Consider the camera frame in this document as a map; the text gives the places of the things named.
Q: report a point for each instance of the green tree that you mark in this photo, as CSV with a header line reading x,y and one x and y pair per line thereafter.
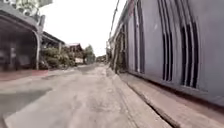
x,y
89,55

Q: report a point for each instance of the house with brown roof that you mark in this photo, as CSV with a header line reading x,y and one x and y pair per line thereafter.
x,y
75,47

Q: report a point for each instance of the grey concrete road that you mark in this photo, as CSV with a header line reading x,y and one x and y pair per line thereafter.
x,y
86,100

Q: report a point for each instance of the grey building with dark stripes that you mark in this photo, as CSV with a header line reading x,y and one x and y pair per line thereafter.
x,y
150,33

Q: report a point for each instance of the utility pole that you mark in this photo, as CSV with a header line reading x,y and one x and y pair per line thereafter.
x,y
115,13

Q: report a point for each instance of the green bushes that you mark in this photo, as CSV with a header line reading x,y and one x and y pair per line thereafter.
x,y
53,58

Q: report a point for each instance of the house with dark roof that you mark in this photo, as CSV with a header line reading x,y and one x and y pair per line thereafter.
x,y
50,38

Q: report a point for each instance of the raised concrete kerb strip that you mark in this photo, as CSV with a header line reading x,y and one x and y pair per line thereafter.
x,y
173,106

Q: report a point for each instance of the red tiled driveway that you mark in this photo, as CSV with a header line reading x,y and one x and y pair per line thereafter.
x,y
20,75

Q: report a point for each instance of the house with arched carport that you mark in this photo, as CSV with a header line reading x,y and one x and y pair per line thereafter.
x,y
16,20

